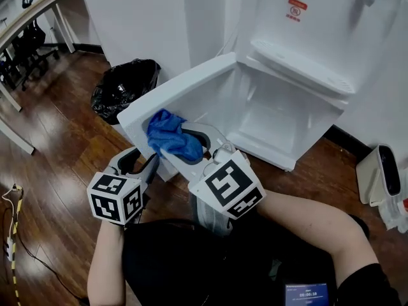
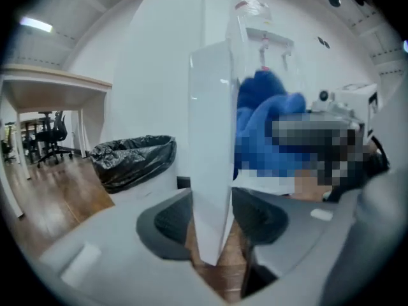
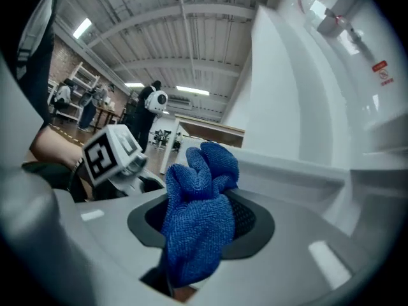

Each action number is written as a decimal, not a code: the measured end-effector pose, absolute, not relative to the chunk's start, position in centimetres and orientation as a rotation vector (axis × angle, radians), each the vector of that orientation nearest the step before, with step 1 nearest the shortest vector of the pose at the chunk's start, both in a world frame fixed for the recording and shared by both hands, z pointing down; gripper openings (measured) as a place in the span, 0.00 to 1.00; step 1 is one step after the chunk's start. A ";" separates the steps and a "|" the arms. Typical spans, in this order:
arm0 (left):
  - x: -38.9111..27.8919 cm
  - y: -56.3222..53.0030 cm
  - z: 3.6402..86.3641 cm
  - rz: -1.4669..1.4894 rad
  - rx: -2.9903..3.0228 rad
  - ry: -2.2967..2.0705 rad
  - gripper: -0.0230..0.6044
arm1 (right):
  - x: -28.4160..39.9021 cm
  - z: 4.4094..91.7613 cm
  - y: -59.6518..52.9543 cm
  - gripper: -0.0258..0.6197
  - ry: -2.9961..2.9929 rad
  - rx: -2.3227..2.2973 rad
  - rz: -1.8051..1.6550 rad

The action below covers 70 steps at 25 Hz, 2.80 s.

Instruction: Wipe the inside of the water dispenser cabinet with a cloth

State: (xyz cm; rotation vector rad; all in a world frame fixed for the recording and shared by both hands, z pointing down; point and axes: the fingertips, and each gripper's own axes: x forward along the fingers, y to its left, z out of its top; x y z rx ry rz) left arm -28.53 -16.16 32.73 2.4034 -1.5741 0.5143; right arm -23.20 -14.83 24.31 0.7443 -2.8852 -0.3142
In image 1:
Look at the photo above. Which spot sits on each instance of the white slotted drip tray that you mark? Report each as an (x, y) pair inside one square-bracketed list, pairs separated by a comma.
[(303, 67)]

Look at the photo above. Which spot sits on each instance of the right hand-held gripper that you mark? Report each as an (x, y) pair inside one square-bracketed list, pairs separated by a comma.
[(229, 186)]

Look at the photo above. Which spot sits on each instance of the clear plastic water bottle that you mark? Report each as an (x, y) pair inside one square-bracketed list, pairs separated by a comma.
[(395, 212)]

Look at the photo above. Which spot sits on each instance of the black garbage bag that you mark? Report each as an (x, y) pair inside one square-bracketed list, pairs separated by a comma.
[(124, 91)]

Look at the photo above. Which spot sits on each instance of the person's black clothing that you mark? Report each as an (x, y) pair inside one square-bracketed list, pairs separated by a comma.
[(191, 266)]

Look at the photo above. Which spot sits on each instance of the black office chair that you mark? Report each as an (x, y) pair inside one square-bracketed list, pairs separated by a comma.
[(32, 49)]

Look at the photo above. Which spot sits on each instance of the person's left forearm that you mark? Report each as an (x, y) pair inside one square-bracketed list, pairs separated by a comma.
[(106, 266)]

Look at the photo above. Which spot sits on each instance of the white mini fridge door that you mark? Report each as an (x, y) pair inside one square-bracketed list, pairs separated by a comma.
[(204, 88)]

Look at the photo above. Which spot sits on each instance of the person's right forearm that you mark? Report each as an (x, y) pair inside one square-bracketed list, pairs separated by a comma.
[(318, 225)]

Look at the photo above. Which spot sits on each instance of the white water dispenser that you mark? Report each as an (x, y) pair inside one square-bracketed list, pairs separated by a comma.
[(287, 120)]

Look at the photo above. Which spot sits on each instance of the black headset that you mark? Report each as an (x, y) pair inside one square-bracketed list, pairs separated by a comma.
[(27, 1)]

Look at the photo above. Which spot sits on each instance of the blue cloth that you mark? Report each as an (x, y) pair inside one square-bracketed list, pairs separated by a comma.
[(169, 132)]

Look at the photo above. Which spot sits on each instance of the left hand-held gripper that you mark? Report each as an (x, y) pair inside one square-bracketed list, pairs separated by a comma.
[(110, 199)]

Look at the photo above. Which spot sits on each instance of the white handheld device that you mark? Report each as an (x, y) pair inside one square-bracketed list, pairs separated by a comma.
[(369, 177)]

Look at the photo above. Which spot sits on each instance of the white power strip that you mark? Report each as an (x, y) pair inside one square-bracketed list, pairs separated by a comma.
[(10, 250)]

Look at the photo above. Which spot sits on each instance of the black device with lit screen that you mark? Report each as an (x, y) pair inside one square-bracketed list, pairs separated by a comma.
[(306, 295)]

